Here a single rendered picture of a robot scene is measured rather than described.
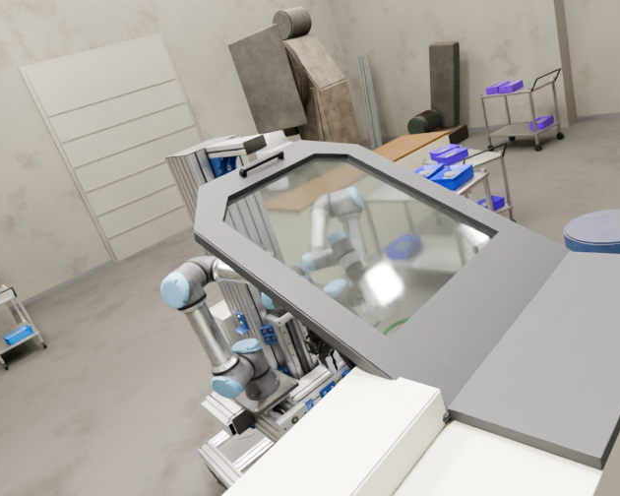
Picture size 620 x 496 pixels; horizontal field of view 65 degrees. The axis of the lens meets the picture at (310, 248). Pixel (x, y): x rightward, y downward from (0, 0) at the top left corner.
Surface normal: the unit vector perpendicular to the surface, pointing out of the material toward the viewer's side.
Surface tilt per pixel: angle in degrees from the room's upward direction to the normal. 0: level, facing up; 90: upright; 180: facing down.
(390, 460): 90
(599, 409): 0
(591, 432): 0
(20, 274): 90
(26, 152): 90
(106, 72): 90
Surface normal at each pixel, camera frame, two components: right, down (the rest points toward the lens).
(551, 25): -0.75, 0.44
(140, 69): 0.59, 0.11
